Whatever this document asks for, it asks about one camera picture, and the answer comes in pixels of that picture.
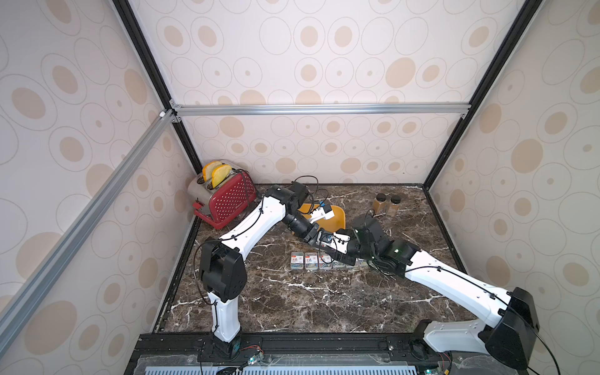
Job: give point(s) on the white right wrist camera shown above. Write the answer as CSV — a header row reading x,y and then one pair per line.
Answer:
x,y
340,238

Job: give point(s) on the yellow plastic storage tray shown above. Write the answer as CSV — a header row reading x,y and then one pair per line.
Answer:
x,y
332,225

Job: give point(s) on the yellow toast slice right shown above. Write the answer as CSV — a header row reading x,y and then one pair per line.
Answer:
x,y
220,174

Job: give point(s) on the diagonal aluminium frame bar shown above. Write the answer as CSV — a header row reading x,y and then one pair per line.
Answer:
x,y
17,314

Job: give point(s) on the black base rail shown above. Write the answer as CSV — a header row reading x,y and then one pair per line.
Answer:
x,y
280,353

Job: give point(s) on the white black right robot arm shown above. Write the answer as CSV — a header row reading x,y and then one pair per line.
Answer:
x,y
505,324

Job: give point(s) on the brown spice jar right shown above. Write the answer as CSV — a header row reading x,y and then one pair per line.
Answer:
x,y
394,205

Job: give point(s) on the yellow toast slice left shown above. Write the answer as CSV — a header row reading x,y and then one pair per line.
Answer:
x,y
208,170

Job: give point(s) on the brown spice jar left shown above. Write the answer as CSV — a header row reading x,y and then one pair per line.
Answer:
x,y
380,204

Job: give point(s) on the red polka dot toaster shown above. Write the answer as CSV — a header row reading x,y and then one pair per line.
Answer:
x,y
219,206

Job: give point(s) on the brown spice jar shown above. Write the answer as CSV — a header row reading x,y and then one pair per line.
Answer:
x,y
394,205
380,204

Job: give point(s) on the horizontal aluminium frame bar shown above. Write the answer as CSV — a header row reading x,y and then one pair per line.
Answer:
x,y
319,109

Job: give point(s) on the clear paper clip box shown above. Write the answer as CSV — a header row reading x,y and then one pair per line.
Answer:
x,y
311,261
325,262
339,265
297,261

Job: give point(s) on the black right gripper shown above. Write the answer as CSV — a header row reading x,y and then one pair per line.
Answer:
x,y
355,239

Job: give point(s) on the yellow toast slice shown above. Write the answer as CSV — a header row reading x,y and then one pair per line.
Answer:
x,y
220,174
208,170

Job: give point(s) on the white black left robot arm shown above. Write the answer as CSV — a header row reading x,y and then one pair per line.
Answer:
x,y
222,269

